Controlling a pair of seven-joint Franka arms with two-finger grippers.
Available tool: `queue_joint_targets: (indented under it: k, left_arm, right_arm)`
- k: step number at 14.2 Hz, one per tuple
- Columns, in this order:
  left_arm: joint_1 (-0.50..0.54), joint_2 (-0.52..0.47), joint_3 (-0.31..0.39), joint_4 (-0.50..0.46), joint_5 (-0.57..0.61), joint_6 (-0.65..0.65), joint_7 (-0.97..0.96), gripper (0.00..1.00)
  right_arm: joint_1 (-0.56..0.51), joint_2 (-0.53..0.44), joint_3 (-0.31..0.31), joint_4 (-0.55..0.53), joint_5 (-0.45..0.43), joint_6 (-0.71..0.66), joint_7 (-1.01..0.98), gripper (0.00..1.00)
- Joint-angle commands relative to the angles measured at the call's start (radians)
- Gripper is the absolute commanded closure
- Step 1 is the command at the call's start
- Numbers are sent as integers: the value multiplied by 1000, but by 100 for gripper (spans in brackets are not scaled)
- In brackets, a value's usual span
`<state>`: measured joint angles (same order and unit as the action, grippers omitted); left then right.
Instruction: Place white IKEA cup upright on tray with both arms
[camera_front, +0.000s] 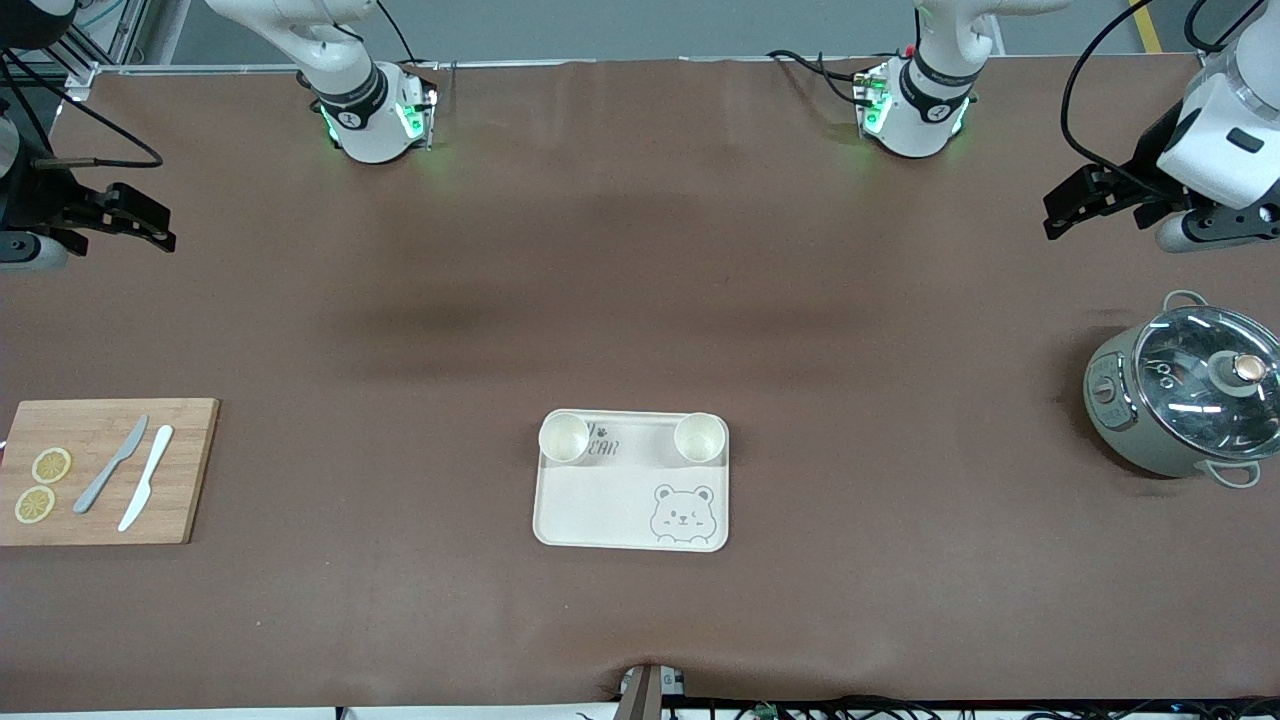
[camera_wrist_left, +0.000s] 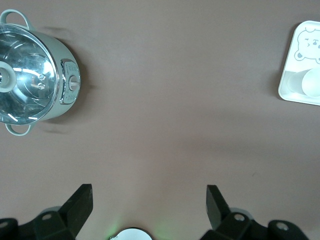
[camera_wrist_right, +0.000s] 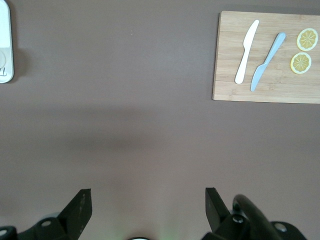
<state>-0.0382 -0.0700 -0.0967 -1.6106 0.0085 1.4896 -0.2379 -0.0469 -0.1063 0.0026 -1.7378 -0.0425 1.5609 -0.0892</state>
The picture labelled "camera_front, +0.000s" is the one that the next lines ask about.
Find white IKEA cup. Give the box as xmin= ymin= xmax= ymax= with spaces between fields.
xmin=673 ymin=411 xmax=728 ymax=465
xmin=538 ymin=411 xmax=593 ymax=466

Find cream tray with bear print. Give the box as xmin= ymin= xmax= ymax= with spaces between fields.
xmin=532 ymin=409 xmax=731 ymax=553

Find glass pot lid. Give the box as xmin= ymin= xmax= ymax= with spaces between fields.
xmin=1133 ymin=305 xmax=1280 ymax=461

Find wooden cutting board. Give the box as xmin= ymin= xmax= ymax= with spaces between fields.
xmin=0 ymin=398 xmax=221 ymax=547

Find grey-green cooking pot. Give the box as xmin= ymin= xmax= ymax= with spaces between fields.
xmin=1084 ymin=290 xmax=1280 ymax=491

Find white plastic knife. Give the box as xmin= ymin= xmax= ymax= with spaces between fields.
xmin=117 ymin=424 xmax=175 ymax=533

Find grey plastic knife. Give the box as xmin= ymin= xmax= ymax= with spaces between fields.
xmin=72 ymin=414 xmax=150 ymax=515

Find brown table cover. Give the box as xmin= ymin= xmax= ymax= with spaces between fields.
xmin=0 ymin=55 xmax=1280 ymax=713

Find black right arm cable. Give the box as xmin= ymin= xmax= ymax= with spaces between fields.
xmin=0 ymin=55 xmax=164 ymax=169

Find black hanging cable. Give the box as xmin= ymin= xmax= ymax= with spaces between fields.
xmin=1184 ymin=0 xmax=1265 ymax=55

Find aluminium profile frame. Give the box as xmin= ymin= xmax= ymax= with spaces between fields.
xmin=0 ymin=0 xmax=191 ymax=103

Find black right base cable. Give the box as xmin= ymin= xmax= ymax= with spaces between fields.
xmin=376 ymin=0 xmax=417 ymax=67

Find black left base cables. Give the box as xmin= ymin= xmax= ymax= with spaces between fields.
xmin=766 ymin=47 xmax=883 ymax=107

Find silver table edge rail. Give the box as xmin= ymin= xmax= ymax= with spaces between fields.
xmin=95 ymin=57 xmax=906 ymax=73

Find brown metal bracket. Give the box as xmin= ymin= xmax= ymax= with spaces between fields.
xmin=618 ymin=662 xmax=687 ymax=720

